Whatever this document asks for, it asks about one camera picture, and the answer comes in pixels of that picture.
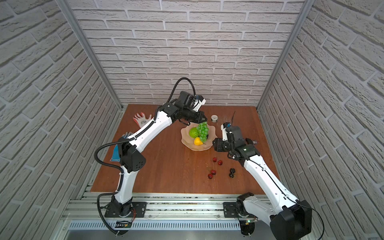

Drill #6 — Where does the green grape bunch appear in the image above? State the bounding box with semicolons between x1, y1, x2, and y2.
197;122;209;143

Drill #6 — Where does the green bumpy fake fruit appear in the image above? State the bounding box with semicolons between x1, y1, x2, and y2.
189;127;200;139

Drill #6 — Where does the red cherry pair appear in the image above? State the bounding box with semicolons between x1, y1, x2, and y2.
213;157;223;166
208;170;217;179

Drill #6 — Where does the yellow fake pear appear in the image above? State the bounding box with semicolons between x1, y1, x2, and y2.
194;137;204;146

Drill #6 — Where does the black cherry pair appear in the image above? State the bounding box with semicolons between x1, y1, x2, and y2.
229;168;236;179

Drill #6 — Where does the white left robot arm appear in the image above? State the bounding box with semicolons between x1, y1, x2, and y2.
112;100;207;207

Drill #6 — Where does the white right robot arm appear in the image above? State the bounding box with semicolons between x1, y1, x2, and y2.
213;138;312;240

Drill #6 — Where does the pink wavy fruit bowl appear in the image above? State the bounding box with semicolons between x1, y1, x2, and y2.
181;122;217;152

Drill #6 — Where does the white tape roll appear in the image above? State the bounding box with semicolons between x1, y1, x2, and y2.
211;115;219;123

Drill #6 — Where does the red white work glove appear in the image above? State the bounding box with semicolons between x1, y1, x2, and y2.
133;112;152;129

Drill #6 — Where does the blue work glove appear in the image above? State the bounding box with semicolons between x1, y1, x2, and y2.
111;132;132;162

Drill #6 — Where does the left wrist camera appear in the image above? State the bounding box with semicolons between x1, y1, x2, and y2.
177;91;206;112

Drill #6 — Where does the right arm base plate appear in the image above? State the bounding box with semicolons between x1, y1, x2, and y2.
223;202;257;219

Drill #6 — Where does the aluminium rail frame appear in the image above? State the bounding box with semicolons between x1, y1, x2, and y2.
52;187;271;240

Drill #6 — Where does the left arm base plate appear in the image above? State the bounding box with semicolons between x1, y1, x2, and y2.
104;201;147;218

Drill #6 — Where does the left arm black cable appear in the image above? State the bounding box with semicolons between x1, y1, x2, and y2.
93;77;197;236

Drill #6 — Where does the silver corner frame post right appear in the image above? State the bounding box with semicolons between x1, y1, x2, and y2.
256;0;316;111

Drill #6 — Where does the silver corner frame post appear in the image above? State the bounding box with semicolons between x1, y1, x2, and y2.
57;0;124;111
256;0;316;111

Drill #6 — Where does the silver corner frame post left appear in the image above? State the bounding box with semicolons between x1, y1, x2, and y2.
57;0;124;111

